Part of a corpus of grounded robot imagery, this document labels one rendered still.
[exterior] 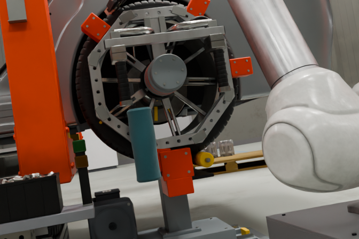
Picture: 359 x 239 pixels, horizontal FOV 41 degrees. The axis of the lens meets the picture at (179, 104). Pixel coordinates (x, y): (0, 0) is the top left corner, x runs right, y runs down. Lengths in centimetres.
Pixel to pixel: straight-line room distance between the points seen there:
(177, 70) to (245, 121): 1032
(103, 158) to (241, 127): 360
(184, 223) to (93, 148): 849
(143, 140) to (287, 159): 92
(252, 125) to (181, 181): 1026
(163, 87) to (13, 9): 59
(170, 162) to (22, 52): 66
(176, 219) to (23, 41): 91
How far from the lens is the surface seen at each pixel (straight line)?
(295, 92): 85
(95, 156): 1041
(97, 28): 183
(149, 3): 195
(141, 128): 166
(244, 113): 1197
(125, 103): 156
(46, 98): 171
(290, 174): 81
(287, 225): 106
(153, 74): 166
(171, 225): 198
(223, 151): 663
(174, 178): 180
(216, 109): 184
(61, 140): 170
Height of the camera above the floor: 65
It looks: 3 degrees up
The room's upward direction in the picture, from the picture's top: 9 degrees counter-clockwise
